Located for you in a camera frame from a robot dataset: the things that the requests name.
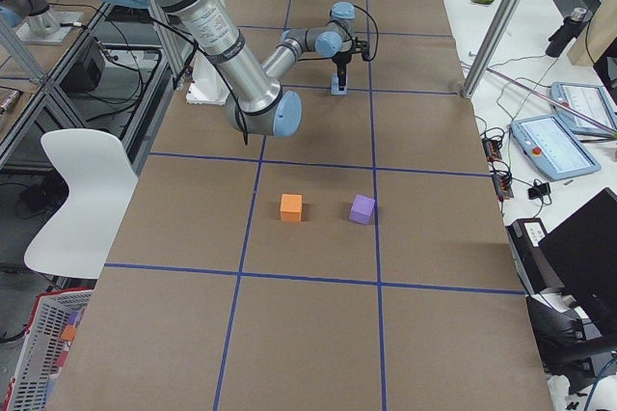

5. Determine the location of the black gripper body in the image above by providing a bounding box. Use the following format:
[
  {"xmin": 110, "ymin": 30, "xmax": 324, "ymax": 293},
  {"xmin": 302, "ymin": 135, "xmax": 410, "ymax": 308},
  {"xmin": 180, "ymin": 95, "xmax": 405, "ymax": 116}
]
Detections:
[{"xmin": 333, "ymin": 54, "xmax": 350, "ymax": 74}]

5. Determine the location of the blue foam block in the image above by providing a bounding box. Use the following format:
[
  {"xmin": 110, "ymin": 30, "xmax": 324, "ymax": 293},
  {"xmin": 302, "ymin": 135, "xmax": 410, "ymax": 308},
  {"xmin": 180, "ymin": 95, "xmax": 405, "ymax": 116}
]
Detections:
[{"xmin": 331, "ymin": 73, "xmax": 347, "ymax": 96}]

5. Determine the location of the grey robot arm left background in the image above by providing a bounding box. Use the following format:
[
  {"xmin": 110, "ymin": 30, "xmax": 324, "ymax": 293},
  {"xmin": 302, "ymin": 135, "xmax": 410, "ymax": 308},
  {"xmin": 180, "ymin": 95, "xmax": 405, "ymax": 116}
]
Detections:
[{"xmin": 1, "ymin": 0, "xmax": 83, "ymax": 45}]

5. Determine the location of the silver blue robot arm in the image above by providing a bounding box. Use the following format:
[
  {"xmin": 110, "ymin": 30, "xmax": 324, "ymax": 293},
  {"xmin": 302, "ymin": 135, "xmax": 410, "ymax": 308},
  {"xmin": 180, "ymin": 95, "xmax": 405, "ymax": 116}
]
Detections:
[{"xmin": 101, "ymin": 0, "xmax": 367, "ymax": 137}]

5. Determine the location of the purple foam block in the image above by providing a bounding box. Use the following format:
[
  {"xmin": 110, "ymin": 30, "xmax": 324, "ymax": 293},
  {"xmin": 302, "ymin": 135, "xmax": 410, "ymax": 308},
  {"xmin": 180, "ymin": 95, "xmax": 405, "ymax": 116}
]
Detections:
[{"xmin": 349, "ymin": 194, "xmax": 376, "ymax": 225}]

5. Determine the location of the orange foam block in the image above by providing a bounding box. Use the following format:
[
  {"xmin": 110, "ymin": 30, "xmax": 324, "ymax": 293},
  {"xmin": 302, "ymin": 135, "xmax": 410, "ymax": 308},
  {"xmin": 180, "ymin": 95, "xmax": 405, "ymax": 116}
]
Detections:
[{"xmin": 280, "ymin": 193, "xmax": 303, "ymax": 223}]

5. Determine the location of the small orange block in basket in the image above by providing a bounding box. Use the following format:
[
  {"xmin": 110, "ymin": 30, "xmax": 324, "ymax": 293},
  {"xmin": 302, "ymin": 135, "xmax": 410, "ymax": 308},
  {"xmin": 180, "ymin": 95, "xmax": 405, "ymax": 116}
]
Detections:
[{"xmin": 61, "ymin": 324, "xmax": 77, "ymax": 343}]

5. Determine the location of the brown paper table cover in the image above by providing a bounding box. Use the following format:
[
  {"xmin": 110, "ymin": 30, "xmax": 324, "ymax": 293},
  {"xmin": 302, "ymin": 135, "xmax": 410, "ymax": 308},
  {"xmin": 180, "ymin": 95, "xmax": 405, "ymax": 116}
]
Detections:
[{"xmin": 48, "ymin": 0, "xmax": 552, "ymax": 410}]

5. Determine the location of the orange circuit board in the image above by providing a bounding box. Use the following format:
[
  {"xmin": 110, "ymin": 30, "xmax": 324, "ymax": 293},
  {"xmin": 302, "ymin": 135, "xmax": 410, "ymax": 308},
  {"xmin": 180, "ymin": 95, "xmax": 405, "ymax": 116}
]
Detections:
[{"xmin": 482, "ymin": 137, "xmax": 514, "ymax": 202}]

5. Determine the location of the near teach pendant tablet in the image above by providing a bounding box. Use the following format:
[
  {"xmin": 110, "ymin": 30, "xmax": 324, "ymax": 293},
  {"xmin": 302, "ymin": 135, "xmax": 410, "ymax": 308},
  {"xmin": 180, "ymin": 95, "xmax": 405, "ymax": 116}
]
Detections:
[{"xmin": 510, "ymin": 115, "xmax": 602, "ymax": 181}]

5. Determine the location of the teach pendant tablet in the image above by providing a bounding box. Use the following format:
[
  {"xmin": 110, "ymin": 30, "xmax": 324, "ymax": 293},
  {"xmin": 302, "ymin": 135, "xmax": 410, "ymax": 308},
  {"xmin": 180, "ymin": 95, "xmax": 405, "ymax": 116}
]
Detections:
[
  {"xmin": 510, "ymin": 115, "xmax": 602, "ymax": 181},
  {"xmin": 550, "ymin": 82, "xmax": 616, "ymax": 136}
]

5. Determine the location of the black box device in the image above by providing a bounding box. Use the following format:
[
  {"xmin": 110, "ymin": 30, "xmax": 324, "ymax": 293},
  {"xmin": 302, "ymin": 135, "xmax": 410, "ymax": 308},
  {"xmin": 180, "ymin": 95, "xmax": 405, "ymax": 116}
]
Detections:
[{"xmin": 506, "ymin": 218, "xmax": 561, "ymax": 293}]

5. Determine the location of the far teach pendant tablet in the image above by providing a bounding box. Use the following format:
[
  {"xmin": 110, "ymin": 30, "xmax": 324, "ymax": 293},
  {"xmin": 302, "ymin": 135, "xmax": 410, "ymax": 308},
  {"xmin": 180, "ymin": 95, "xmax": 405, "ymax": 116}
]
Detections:
[{"xmin": 550, "ymin": 82, "xmax": 616, "ymax": 136}]

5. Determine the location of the white plastic chair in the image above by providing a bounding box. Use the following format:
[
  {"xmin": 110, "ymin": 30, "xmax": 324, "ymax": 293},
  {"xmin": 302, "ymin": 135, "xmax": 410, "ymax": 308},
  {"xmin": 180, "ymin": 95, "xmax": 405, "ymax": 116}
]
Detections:
[{"xmin": 24, "ymin": 128, "xmax": 138, "ymax": 280}]

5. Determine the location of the grey perforated basket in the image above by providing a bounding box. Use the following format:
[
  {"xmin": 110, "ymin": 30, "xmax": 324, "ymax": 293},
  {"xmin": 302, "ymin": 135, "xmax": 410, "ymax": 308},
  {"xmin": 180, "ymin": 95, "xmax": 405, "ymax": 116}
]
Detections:
[{"xmin": 1, "ymin": 288, "xmax": 93, "ymax": 410}]

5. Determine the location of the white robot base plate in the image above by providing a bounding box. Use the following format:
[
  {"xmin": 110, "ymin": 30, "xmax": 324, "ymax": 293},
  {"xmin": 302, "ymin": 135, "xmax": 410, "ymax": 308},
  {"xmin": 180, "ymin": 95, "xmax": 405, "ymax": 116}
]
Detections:
[{"xmin": 186, "ymin": 55, "xmax": 229, "ymax": 105}]

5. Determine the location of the aluminium frame post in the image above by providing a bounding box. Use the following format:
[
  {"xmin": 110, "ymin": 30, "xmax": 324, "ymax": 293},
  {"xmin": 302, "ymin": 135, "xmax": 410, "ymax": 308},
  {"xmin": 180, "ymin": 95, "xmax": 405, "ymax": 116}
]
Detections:
[{"xmin": 461, "ymin": 0, "xmax": 521, "ymax": 99}]

